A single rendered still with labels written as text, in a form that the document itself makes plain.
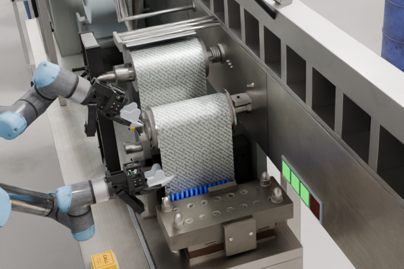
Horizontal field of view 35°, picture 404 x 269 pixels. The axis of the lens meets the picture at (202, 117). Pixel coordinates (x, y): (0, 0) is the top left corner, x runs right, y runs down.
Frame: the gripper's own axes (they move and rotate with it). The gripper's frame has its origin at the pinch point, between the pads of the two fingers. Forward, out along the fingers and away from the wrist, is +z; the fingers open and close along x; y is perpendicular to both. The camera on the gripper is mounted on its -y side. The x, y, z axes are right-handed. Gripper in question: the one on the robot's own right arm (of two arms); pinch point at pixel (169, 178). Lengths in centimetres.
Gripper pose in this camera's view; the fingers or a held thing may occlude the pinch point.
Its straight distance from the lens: 205.2
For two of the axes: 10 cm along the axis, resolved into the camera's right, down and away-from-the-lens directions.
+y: -0.8, -8.6, -5.0
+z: 9.5, -2.2, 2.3
